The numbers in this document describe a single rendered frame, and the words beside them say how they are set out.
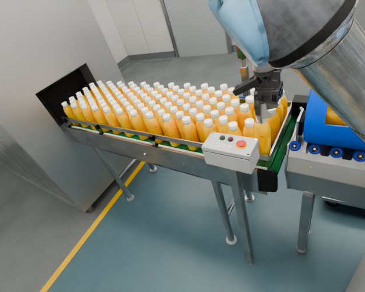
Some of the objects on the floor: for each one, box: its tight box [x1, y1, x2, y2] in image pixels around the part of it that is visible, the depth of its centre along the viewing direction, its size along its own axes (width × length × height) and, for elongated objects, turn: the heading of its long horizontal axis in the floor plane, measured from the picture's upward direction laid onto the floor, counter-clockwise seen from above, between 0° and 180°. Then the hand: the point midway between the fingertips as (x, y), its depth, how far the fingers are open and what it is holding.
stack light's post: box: [240, 65, 250, 97], centre depth 171 cm, size 4×4×110 cm
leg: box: [297, 192, 314, 253], centre depth 137 cm, size 6×6×63 cm
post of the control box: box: [227, 169, 254, 265], centre depth 128 cm, size 4×4×100 cm
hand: (261, 117), depth 90 cm, fingers closed on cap, 4 cm apart
